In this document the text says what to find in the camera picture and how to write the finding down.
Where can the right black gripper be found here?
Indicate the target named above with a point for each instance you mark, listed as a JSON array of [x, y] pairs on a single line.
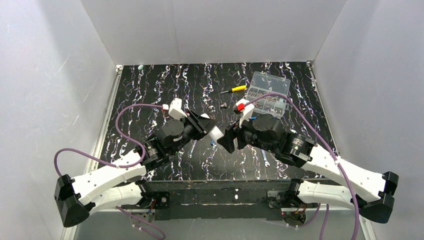
[[237, 137]]

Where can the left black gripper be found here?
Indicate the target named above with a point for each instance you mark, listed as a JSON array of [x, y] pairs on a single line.
[[197, 122]]

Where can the white remote control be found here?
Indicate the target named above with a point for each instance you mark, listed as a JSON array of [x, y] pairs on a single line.
[[214, 134]]

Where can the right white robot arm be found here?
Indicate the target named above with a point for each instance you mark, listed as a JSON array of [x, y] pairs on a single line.
[[355, 188]]

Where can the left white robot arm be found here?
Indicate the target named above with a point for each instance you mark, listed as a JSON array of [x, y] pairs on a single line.
[[79, 197]]

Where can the silver wrench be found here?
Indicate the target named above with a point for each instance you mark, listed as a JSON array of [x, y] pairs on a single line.
[[264, 156]]

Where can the clear plastic screw box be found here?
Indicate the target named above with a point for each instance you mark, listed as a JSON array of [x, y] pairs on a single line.
[[264, 83]]

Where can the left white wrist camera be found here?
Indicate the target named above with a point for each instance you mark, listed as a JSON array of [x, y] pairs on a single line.
[[175, 109]]

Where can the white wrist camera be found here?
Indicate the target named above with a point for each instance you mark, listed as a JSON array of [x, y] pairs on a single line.
[[175, 109], [245, 109]]

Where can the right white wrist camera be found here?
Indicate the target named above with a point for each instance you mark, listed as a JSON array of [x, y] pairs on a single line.
[[245, 109]]

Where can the yellow handled screwdriver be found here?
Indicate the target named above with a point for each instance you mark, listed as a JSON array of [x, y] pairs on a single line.
[[235, 89]]

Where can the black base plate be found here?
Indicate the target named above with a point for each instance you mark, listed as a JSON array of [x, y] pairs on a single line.
[[219, 199]]

